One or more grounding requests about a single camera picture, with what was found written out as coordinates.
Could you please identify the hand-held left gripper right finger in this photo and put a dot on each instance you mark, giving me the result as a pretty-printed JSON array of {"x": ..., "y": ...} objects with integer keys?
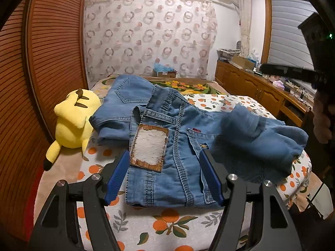
[{"x": 212, "y": 177}]

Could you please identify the person's right hand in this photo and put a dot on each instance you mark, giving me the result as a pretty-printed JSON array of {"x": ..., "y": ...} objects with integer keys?
[{"x": 322, "y": 120}]

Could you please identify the small cardboard box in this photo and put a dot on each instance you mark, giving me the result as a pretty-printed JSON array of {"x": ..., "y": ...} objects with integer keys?
[{"x": 165, "y": 74}]

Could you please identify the floral bed blanket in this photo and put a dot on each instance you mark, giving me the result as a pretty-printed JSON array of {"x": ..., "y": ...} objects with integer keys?
[{"x": 188, "y": 85}]

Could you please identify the clear plastic bag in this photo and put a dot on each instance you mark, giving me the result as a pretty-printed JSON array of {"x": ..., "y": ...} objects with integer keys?
[{"x": 253, "y": 55}]

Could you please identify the grey window blind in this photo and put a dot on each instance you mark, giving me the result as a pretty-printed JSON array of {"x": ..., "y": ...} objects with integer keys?
[{"x": 285, "y": 31}]

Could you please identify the blue plastic bag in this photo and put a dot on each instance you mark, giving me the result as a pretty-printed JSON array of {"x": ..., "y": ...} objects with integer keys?
[{"x": 162, "y": 67}]

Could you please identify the brown slatted wooden wardrobe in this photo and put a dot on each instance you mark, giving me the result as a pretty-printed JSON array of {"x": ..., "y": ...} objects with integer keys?
[{"x": 52, "y": 44}]

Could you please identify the pink tissue box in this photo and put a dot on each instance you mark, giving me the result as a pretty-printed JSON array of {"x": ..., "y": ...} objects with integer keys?
[{"x": 278, "y": 83}]

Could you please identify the wooden window frame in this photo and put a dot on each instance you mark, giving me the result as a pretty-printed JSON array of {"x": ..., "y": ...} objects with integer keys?
[{"x": 267, "y": 26}]

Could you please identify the white power strip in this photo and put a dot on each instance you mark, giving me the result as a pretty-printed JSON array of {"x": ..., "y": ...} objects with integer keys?
[{"x": 290, "y": 84}]

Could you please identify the tied beige curtain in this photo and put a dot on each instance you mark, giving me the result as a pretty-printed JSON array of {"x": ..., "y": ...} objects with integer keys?
[{"x": 244, "y": 18}]

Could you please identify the wooden sideboard cabinet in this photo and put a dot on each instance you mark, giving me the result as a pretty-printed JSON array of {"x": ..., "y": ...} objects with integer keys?
[{"x": 251, "y": 83}]

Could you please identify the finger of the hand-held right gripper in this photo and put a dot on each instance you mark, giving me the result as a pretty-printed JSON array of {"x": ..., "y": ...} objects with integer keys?
[{"x": 288, "y": 72}]

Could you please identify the orange fruit print bed sheet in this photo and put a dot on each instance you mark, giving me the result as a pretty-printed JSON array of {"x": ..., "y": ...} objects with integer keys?
[{"x": 162, "y": 222}]

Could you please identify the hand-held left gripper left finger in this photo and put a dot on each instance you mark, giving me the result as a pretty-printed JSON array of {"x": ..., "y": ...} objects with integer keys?
[{"x": 117, "y": 172}]

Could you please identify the stack of newspapers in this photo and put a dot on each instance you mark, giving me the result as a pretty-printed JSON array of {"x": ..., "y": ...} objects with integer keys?
[{"x": 229, "y": 54}]

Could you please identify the blue denim pants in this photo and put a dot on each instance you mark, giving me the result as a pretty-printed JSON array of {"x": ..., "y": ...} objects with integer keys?
[{"x": 117, "y": 109}]

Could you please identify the yellow plush toy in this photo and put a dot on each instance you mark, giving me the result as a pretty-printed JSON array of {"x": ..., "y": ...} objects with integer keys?
[{"x": 73, "y": 120}]

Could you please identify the blue denim jeans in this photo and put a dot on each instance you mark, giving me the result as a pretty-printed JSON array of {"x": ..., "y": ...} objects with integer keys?
[{"x": 183, "y": 162}]

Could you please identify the beige bed blanket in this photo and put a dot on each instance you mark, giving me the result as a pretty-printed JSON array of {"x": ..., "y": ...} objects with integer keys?
[{"x": 57, "y": 170}]

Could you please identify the open cardboard box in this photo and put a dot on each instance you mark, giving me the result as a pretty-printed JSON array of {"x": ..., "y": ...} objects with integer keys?
[{"x": 242, "y": 62}]

